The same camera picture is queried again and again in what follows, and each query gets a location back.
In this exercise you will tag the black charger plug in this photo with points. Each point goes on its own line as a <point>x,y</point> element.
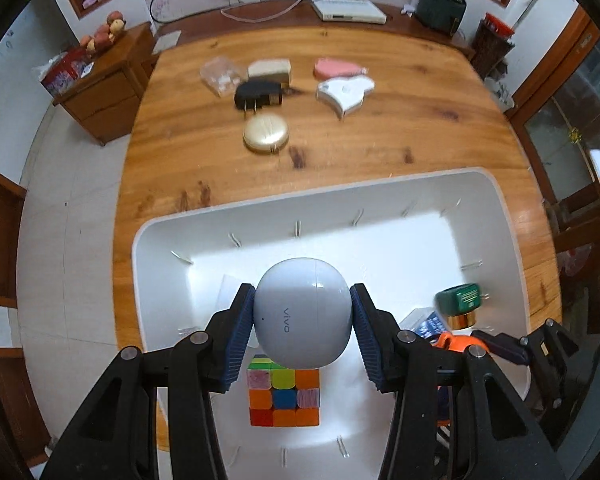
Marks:
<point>257,95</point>

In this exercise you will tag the orange round tape reel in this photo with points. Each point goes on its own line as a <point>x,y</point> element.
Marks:
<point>455,342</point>

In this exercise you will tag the white heart-shaped box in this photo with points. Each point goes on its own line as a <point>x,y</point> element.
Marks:
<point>342,95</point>

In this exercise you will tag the tall dark red-lidded container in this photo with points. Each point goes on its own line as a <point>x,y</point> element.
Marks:
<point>492,45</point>

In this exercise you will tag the white bucket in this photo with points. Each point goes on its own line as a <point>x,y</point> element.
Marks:
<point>500,92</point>

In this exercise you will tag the blue and white packet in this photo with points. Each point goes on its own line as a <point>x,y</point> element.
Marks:
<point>425,321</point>

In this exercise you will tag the wooden drawer cabinet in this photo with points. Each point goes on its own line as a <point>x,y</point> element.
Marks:
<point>107,95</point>

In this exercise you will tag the bowl of decorative peaches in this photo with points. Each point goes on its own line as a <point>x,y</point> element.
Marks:
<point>105,32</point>

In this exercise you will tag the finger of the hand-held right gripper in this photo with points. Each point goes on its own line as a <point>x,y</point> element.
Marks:
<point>555,355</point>
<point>502,346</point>

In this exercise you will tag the brown wooden door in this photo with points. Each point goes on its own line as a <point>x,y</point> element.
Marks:
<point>0,240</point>

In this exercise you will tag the clear plastic box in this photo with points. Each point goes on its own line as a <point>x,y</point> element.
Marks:
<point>222,76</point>

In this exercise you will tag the white power adapter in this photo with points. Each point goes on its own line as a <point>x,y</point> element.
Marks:
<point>232,292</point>

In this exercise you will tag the long wooden television cabinet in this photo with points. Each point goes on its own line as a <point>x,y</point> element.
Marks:
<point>280,30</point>

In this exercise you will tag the dark green air fryer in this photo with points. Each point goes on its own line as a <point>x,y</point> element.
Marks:
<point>442,7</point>

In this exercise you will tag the colourful puzzle cube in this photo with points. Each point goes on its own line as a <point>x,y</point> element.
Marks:
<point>285,402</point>

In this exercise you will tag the white paper mat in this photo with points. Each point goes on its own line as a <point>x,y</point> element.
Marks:
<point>166,41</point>

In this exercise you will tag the red tissue box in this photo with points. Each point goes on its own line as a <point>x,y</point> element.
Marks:
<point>65,72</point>

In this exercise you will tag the gold round compact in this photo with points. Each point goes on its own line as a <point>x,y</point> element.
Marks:
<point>266,132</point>

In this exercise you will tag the beige angular case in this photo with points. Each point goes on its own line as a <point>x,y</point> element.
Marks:
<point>269,69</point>

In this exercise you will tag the wooden chair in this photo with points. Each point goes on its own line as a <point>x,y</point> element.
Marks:
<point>580,240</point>

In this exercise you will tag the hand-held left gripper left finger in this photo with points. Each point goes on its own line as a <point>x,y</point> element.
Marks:
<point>237,340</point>

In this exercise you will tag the white set-top box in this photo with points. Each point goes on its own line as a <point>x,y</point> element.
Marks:
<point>350,10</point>

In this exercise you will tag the white plastic tray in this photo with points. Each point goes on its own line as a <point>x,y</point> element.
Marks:
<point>380,240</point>

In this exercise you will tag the small white gadget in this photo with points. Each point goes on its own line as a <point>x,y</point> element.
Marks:
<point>408,9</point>

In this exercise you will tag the wood-framed glass door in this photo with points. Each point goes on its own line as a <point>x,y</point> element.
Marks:
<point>570,125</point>

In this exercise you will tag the white round earbud case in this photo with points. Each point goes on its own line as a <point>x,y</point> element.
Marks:
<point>302,310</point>

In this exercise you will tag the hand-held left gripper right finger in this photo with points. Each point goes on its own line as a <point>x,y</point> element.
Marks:
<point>370,340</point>

